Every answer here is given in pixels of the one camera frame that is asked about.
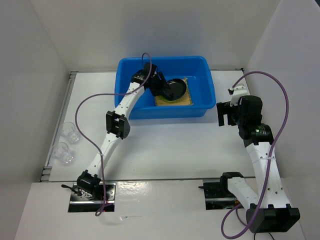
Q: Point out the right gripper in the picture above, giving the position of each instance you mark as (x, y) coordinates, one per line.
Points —
(223, 108)

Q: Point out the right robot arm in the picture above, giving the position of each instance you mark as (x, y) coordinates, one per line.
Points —
(268, 210)

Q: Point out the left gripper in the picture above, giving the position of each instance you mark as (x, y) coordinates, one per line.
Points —
(156, 91)

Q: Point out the bamboo placemat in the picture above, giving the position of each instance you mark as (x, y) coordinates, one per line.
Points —
(187, 101)

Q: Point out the green plastic plate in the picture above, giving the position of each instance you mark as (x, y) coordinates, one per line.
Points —
(171, 100)

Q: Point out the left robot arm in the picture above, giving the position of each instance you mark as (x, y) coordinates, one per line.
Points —
(117, 129)

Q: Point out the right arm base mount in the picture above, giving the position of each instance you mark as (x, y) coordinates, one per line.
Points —
(215, 197)

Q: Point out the black round plate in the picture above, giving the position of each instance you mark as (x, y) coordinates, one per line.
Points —
(178, 88)

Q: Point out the clear plastic cup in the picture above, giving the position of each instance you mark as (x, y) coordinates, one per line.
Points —
(62, 152)
(69, 131)

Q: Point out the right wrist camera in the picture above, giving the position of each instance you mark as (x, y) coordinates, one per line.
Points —
(236, 93)

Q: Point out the blue plastic bin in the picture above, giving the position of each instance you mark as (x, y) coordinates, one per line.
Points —
(200, 86)

